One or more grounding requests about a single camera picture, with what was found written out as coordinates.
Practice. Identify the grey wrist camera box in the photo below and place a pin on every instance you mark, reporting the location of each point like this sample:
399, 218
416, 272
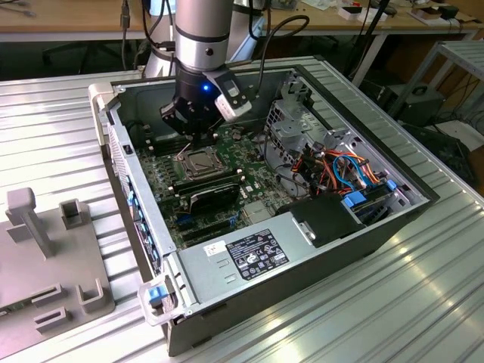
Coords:
230, 98

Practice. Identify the black equipment box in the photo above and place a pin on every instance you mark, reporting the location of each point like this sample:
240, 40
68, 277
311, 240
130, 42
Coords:
416, 106

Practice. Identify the grey open PC case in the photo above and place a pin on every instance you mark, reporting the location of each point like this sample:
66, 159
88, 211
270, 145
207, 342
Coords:
283, 302

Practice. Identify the green RAM stick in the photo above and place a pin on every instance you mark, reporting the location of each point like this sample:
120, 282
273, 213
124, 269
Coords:
15, 306

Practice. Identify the grey parts rack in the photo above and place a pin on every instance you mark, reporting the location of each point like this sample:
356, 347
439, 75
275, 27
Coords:
22, 264

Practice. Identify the brown cardboard box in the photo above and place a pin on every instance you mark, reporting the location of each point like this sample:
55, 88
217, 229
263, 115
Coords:
425, 15

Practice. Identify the blue card retention clip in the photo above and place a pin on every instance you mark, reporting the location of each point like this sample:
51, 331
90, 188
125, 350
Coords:
143, 227
130, 197

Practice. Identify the black graphics card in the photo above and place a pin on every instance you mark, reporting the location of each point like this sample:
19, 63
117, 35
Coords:
215, 200

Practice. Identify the CPU socket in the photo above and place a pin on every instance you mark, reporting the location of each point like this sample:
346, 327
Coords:
180, 163

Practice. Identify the blue disk carrier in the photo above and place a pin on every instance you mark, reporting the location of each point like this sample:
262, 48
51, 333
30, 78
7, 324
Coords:
357, 199

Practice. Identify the silver power supply with label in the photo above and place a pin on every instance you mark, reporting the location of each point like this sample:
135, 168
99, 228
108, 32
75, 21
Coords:
211, 272

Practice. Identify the silver disk bay cage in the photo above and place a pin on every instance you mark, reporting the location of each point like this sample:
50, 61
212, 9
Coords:
291, 128

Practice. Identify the blue case latch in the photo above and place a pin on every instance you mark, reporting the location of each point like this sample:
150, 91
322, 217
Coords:
156, 295

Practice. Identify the black RAM slot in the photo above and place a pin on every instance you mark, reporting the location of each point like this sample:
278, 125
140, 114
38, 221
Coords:
160, 138
206, 176
159, 134
182, 192
207, 180
162, 141
185, 188
166, 145

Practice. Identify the black expansion slot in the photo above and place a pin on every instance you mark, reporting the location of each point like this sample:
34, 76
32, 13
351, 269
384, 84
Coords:
206, 227
208, 237

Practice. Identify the black plastic drive cover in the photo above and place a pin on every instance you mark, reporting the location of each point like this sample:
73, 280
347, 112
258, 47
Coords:
325, 219

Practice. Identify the grey metal shelf frame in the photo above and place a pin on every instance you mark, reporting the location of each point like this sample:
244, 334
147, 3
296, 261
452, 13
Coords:
459, 51

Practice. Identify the wooden desk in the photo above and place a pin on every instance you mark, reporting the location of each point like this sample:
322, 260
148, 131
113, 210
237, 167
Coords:
416, 28
56, 19

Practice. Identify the round coin battery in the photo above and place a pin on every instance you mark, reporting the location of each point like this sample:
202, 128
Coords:
237, 133

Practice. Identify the green motherboard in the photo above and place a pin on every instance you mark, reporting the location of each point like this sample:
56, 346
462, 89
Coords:
249, 166

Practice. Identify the small blue plastic clip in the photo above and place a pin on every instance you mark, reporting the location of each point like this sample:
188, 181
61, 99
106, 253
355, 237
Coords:
391, 185

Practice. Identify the black office chair base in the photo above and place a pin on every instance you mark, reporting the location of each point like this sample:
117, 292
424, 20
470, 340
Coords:
75, 51

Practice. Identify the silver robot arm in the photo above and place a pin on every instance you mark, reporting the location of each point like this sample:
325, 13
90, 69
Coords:
200, 34

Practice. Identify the silver chipset heat sink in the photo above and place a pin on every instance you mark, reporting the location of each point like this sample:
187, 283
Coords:
259, 211

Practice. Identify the white cardboard box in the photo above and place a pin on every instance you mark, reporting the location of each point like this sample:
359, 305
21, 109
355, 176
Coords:
346, 14

